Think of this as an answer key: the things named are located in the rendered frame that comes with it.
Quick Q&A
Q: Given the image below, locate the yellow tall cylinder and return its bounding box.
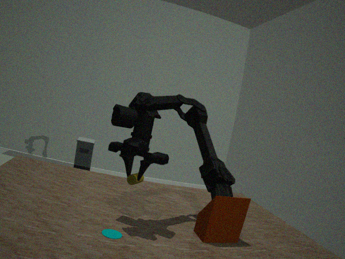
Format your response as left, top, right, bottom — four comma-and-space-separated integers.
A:
127, 173, 144, 185

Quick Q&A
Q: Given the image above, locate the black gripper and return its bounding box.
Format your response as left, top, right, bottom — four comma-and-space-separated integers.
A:
108, 129, 169, 181

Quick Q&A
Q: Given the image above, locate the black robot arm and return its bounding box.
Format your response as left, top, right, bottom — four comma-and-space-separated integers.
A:
111, 92, 236, 199

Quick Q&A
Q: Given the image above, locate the cyan circle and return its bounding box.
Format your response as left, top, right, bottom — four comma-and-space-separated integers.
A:
102, 229, 122, 239

